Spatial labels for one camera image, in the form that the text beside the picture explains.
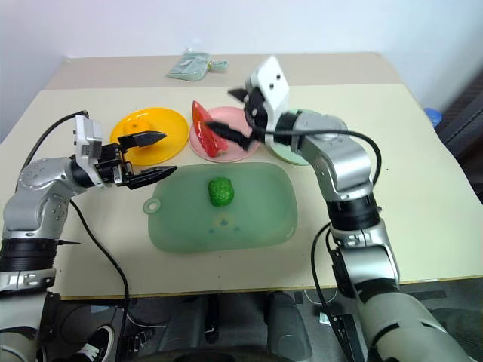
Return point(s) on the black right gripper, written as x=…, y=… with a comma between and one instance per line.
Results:
x=257, y=109

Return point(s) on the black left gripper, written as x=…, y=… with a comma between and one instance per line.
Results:
x=111, y=166

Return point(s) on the red toy pepper slice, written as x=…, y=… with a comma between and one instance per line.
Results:
x=205, y=139

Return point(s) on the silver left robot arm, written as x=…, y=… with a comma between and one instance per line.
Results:
x=37, y=181

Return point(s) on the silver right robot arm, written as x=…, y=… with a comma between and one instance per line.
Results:
x=347, y=158

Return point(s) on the pink plastic plate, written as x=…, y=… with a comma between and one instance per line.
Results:
x=234, y=117

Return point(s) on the yellow plastic plate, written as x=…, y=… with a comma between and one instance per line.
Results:
x=170, y=128

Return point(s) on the pale green plastic plate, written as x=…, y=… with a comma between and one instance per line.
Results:
x=288, y=154

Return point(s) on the pale green fabric pouch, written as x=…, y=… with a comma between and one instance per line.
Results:
x=188, y=66

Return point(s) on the green toy vegetable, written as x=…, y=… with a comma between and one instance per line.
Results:
x=220, y=192

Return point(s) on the translucent green cutting board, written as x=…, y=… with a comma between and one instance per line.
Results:
x=256, y=211

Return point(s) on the black and white shoe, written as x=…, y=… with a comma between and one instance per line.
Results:
x=96, y=343

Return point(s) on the blue round object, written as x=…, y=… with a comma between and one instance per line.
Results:
x=433, y=116

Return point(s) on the dark grey rounded shape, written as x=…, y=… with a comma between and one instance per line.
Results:
x=288, y=324

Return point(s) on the dark woven chair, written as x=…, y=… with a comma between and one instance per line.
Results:
x=466, y=117

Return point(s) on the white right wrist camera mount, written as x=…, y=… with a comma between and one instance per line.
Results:
x=273, y=86

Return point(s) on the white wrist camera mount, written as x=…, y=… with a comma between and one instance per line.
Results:
x=88, y=139
x=273, y=86

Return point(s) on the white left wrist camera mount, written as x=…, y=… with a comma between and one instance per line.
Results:
x=88, y=139

